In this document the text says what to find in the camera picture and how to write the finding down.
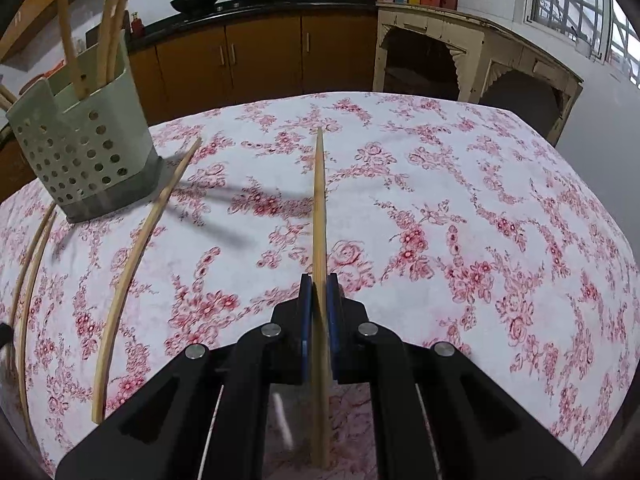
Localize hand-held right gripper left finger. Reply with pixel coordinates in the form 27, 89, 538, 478
55, 274, 315, 480

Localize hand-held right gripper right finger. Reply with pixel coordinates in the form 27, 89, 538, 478
326, 272, 586, 480

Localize green perforated utensil holder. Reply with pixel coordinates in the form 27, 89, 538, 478
5, 30, 163, 223

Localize pink floral tablecloth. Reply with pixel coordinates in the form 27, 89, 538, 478
0, 91, 640, 480

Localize black cutting board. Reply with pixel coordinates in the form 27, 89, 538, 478
85, 25, 128, 56

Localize brown lower kitchen cabinets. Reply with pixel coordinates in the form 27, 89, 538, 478
0, 10, 378, 191

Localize cream wooden side table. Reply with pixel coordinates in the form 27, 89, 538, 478
374, 2, 585, 147

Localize black gas hob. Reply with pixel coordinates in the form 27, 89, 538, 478
170, 0, 301, 16

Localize black kitchen countertop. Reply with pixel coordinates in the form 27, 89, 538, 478
85, 0, 378, 53

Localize large barred window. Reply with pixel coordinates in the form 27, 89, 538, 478
522, 0, 640, 86

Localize brown upper wall cabinets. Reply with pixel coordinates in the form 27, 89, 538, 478
0, 0, 118, 61

